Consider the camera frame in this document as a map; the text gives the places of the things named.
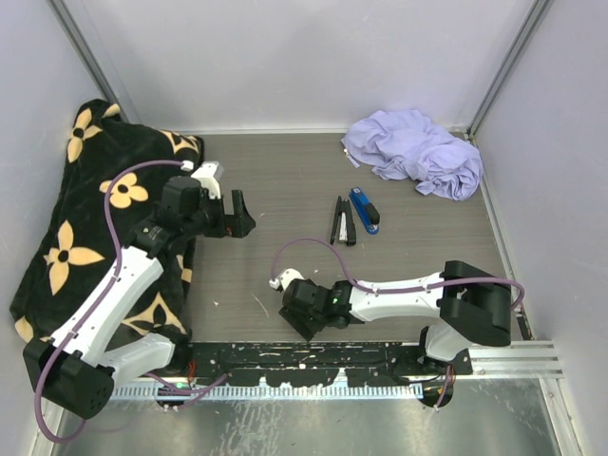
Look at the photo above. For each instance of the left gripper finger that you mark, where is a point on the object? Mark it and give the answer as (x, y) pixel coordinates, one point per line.
(234, 222)
(246, 223)

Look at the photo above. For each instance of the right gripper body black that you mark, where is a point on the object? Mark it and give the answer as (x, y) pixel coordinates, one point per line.
(306, 324)

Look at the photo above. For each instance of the white cable duct strip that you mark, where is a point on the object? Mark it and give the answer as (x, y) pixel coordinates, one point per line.
(336, 391)

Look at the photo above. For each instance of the black open stapler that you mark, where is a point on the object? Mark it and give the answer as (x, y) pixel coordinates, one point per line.
(343, 228)

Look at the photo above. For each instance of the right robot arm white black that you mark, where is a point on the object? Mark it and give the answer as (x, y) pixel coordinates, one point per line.
(465, 305)

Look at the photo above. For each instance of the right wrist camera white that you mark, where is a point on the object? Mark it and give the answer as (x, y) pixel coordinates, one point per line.
(282, 281)

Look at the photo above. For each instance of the lavender crumpled cloth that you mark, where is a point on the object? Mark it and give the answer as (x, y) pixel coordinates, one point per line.
(408, 145)

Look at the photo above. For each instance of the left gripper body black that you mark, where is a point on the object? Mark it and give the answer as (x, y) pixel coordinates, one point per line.
(210, 218)

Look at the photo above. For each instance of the blue stapler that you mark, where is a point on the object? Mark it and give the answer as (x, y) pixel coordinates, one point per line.
(365, 209)

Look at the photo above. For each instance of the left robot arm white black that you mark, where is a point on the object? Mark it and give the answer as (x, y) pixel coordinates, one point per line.
(75, 369)

